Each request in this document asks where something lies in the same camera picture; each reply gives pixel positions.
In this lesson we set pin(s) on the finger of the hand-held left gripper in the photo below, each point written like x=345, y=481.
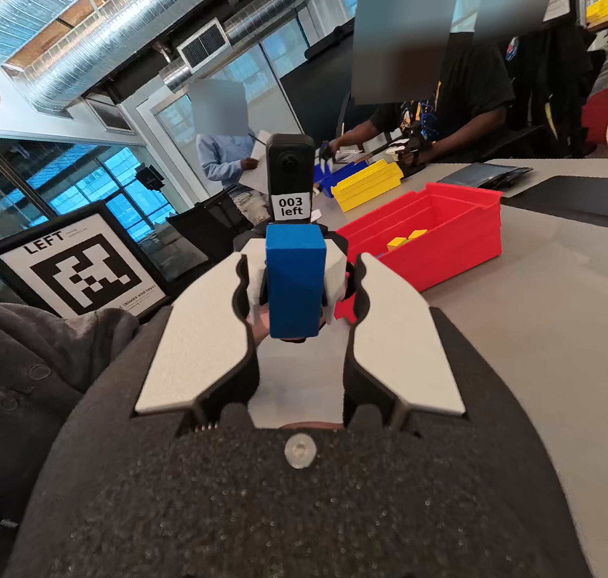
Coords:
x=254, y=274
x=335, y=269

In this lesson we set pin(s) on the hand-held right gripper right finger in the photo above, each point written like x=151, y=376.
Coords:
x=408, y=350

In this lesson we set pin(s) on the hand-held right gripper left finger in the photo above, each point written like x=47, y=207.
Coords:
x=195, y=350

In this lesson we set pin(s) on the red plastic bin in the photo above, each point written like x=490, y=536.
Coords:
x=446, y=227

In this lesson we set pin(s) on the person's left hand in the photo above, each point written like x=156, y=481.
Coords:
x=258, y=326

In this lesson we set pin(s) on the black monitor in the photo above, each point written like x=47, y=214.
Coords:
x=318, y=94

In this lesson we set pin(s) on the yellow plastic bin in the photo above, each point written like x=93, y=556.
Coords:
x=366, y=184

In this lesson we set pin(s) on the printed marker board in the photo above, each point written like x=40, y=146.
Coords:
x=85, y=265

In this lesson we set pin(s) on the white air vent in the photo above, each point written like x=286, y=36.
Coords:
x=202, y=44

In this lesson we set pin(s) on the black laptop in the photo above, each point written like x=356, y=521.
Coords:
x=484, y=174

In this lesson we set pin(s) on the silver ventilation duct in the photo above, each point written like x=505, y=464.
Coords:
x=123, y=18

